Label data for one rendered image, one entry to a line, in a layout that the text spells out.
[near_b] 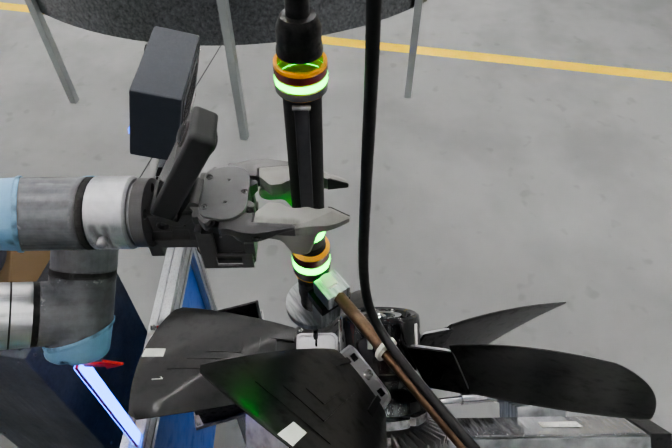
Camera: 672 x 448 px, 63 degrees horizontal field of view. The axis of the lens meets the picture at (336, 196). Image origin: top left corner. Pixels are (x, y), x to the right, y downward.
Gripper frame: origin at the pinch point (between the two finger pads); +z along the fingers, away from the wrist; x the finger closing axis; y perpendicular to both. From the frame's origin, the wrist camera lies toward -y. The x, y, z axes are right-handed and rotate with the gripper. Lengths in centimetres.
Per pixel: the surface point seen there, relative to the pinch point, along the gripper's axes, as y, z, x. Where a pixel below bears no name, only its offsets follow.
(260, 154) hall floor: 154, -36, -172
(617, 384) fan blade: 19.3, 31.4, 11.6
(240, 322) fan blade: 36.6, -14.9, -6.9
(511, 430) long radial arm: 41.1, 25.3, 8.8
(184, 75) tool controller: 31, -32, -66
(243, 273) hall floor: 154, -38, -98
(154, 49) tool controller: 29, -40, -73
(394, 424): 35.4, 7.8, 9.7
